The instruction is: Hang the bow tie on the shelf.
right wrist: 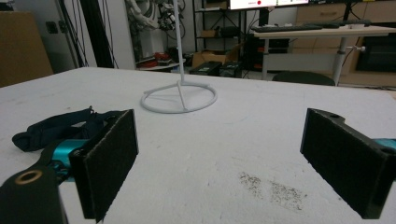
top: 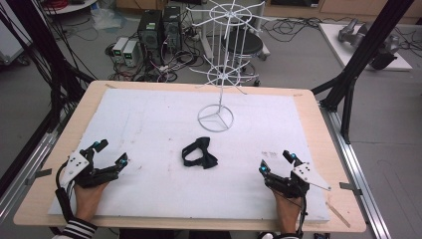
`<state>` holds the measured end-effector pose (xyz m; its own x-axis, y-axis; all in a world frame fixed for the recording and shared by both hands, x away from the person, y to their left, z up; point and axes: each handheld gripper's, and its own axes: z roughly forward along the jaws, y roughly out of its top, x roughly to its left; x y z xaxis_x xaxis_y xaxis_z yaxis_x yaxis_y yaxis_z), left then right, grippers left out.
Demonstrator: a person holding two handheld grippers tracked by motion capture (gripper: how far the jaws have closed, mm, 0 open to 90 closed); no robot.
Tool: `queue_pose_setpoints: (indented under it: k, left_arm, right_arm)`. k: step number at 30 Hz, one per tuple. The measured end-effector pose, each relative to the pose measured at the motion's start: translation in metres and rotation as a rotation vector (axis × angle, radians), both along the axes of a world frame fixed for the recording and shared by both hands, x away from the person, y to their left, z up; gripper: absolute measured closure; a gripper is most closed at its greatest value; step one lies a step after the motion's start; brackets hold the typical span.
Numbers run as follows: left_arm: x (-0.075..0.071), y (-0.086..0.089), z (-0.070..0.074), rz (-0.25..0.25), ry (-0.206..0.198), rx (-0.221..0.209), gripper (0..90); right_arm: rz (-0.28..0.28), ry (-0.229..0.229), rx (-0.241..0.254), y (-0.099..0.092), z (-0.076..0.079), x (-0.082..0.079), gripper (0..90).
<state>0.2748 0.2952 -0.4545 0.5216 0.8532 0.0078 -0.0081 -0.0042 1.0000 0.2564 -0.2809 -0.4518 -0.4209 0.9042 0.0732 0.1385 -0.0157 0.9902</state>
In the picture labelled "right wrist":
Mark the computer monitor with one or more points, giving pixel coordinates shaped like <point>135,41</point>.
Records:
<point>267,3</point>

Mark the black keyboard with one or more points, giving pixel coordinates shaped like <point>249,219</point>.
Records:
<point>285,28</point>

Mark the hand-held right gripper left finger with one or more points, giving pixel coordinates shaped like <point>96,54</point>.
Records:
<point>107,161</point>

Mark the open cardboard box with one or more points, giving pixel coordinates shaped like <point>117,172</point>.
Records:
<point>211,56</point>

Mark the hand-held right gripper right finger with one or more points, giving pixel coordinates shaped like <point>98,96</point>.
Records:
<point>345,158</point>

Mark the light wooden desk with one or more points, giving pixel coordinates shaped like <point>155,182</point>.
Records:
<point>323,32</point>

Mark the black metal shelf rack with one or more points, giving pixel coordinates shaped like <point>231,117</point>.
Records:
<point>218,18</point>

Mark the brown cardboard panel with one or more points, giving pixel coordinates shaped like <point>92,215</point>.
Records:
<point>21,46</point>

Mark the black equipment case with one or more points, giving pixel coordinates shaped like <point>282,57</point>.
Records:
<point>206,68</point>
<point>231,70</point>

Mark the black metal post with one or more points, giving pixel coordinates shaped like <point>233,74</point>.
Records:
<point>96,34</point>

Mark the red tool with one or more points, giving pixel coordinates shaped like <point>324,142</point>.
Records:
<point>162,56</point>

